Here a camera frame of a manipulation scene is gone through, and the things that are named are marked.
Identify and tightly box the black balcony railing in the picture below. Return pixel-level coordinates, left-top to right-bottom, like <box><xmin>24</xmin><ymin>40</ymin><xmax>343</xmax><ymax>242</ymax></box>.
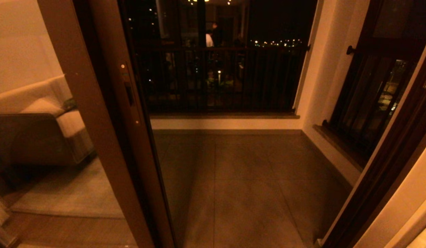
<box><xmin>132</xmin><ymin>43</ymin><xmax>311</xmax><ymax>114</ymax></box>

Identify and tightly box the brown framed sliding glass door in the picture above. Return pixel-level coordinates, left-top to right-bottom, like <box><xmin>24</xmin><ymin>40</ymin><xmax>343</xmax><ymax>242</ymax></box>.
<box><xmin>75</xmin><ymin>0</ymin><xmax>179</xmax><ymax>248</ymax></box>

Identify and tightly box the brown framed fixed glass panel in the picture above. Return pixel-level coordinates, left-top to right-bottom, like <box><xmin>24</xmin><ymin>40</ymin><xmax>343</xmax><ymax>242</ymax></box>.
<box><xmin>0</xmin><ymin>0</ymin><xmax>156</xmax><ymax>248</ymax></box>

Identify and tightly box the dark brown door frame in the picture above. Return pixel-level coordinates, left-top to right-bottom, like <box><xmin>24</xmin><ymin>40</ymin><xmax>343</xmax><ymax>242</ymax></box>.
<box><xmin>318</xmin><ymin>34</ymin><xmax>426</xmax><ymax>248</ymax></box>

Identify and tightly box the stone window sill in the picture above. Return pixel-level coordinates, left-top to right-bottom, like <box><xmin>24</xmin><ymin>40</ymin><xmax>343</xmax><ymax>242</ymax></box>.
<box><xmin>313</xmin><ymin>123</ymin><xmax>370</xmax><ymax>171</ymax></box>

